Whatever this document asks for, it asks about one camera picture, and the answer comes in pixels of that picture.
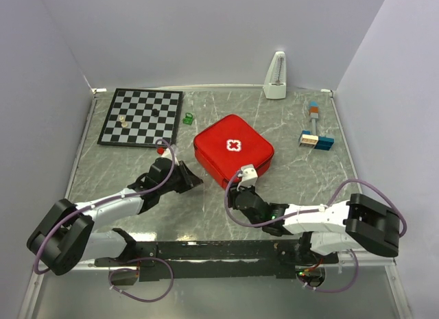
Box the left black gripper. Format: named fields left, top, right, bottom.
left=158, top=161, right=203, bottom=195

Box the red black medicine case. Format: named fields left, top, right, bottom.
left=193, top=114, right=275, bottom=189

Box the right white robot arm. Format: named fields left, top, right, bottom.
left=225, top=187, right=401, bottom=263

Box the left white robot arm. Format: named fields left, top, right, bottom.
left=27, top=157, right=203, bottom=276

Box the small green toy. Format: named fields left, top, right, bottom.
left=182, top=113, right=193, bottom=126

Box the black white chessboard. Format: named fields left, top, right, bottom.
left=97, top=88, right=184, bottom=147

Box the black base bar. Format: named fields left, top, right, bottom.
left=95, top=239, right=339, bottom=282

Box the blue toy block stack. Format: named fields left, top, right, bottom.
left=298, top=130, right=335, bottom=151

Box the grey orange blue toy stick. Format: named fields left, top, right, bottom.
left=309, top=101, right=319, bottom=135

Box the white metronome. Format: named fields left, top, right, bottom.
left=263, top=51, right=287, bottom=99

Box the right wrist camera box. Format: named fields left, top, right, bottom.
left=238, top=164, right=258, bottom=188

